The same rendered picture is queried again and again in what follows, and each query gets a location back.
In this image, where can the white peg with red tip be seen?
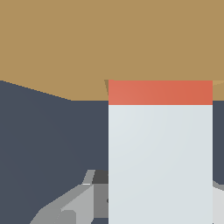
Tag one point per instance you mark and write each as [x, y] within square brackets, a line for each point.
[160, 151]

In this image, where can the brown wooden box with hole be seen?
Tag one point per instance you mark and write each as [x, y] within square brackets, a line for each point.
[110, 38]

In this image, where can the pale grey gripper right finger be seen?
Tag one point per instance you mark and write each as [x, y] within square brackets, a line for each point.
[218, 204]

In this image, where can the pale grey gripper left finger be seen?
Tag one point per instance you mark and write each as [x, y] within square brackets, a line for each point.
[78, 204]

